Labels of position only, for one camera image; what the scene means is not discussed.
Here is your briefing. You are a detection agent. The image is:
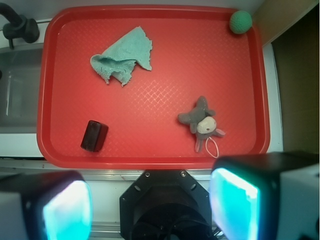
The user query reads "grey metal sink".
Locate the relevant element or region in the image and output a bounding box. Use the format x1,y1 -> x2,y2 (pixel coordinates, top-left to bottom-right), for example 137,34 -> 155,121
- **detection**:
0,43 -> 43,134

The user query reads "teal crumpled cloth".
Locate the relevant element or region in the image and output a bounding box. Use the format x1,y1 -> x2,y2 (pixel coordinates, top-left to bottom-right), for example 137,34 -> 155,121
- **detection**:
90,26 -> 153,86

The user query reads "green textured ball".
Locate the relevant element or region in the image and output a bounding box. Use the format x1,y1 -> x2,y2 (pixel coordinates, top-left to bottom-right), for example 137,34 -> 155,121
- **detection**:
229,10 -> 253,35

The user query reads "black faucet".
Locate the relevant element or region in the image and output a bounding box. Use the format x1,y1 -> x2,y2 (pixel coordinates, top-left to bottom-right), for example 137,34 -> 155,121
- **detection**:
0,2 -> 40,50

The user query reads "grey plush animal toy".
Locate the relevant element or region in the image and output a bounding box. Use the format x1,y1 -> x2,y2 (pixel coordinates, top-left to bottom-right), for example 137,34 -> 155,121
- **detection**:
177,96 -> 226,159

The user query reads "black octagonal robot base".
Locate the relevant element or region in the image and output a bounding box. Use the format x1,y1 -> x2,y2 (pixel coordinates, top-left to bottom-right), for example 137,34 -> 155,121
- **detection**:
119,170 -> 215,240

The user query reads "black box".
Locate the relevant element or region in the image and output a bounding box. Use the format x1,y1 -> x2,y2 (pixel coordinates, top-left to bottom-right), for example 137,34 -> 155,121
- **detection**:
80,120 -> 109,152

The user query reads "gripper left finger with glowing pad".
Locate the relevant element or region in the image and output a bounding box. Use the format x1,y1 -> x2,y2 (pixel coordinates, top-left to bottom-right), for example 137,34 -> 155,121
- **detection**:
0,170 -> 93,240

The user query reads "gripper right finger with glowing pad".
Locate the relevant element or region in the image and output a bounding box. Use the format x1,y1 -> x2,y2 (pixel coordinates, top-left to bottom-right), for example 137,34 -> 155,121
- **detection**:
209,151 -> 320,240

